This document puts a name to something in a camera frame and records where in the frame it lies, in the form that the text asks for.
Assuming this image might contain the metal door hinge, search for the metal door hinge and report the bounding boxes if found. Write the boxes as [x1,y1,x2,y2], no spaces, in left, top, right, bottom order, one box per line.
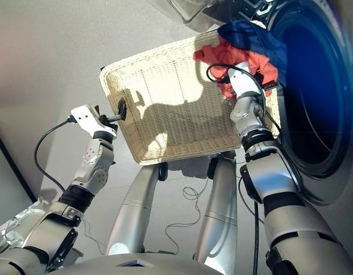
[239,0,276,18]

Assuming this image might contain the thin floor wire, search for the thin floor wire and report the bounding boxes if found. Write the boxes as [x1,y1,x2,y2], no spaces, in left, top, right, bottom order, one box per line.
[164,185,213,255]

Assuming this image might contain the grey washing machine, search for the grey washing machine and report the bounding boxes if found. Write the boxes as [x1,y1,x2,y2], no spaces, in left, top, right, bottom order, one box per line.
[146,0,353,275]

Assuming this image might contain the robot silver torso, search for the robot silver torso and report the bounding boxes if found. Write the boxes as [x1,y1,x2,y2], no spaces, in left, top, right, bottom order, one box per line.
[50,252,223,275]

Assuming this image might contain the black-edged grey panel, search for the black-edged grey panel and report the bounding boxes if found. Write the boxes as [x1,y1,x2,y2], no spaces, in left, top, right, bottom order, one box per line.
[0,123,37,213]

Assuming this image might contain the pale woven basket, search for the pale woven basket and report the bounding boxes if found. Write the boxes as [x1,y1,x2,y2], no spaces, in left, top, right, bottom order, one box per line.
[99,29,283,166]

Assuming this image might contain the navy blue garment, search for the navy blue garment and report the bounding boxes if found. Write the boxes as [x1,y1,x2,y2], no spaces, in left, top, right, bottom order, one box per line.
[217,19,289,88]

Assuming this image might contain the basket trolley with black wheels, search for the basket trolley with black wheels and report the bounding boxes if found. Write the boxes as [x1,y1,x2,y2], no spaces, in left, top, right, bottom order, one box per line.
[157,153,237,182]

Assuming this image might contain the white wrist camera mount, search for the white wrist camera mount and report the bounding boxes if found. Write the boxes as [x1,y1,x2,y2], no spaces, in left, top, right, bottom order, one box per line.
[69,104,119,139]
[226,61,260,100]

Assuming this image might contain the robot silver leg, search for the robot silver leg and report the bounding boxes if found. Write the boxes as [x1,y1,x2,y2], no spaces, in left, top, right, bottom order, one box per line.
[195,154,239,274]
[105,164,162,256]

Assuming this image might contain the round washing machine door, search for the round washing machine door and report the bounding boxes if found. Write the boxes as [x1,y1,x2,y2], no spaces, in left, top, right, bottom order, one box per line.
[146,0,225,33]

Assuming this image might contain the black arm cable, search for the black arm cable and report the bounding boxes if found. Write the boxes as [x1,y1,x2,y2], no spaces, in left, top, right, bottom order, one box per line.
[34,116,79,193]
[206,62,282,135]

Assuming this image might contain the red garment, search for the red garment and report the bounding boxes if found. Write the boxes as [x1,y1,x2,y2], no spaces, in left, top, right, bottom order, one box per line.
[192,38,280,101]

